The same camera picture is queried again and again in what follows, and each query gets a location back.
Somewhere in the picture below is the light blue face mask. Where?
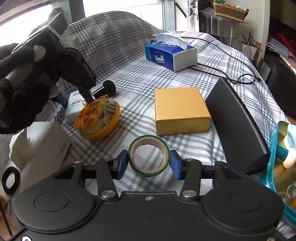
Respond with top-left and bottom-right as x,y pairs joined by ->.
283,123 -> 296,149

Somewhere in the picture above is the orange embroidered pouch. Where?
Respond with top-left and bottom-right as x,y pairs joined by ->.
73,95 -> 120,140

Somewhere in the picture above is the wicker basket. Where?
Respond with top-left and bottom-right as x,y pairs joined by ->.
212,1 -> 249,23

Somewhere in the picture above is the teal gold metal tray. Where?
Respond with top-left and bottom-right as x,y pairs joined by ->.
260,121 -> 295,227

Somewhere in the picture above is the plaid grey bed cover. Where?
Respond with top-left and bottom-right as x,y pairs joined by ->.
34,10 -> 296,239

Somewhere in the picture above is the long black box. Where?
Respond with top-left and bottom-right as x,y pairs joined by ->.
205,77 -> 270,175

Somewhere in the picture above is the teal handle cream ball massager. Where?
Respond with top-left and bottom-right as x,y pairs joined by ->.
275,145 -> 296,169

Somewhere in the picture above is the grey black small bottle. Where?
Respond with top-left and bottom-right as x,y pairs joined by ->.
287,181 -> 296,199

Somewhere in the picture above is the gold cardboard box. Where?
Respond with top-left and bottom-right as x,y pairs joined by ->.
154,87 -> 211,136

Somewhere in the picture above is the black gloved left hand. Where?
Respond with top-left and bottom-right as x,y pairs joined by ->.
1,43 -> 60,135

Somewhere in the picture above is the white cardboard box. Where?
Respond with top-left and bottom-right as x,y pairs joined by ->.
9,121 -> 71,192

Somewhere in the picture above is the white tube black cap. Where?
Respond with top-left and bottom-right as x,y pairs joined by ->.
64,80 -> 117,123

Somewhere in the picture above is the potted plant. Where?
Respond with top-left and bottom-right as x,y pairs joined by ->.
238,28 -> 262,62

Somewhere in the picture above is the green tape roll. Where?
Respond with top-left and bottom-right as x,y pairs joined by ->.
128,135 -> 171,178

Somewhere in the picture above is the blue Tempo tissue box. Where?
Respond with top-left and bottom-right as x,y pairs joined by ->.
144,33 -> 198,72

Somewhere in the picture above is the black leather sofa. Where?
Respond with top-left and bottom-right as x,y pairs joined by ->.
264,51 -> 296,118

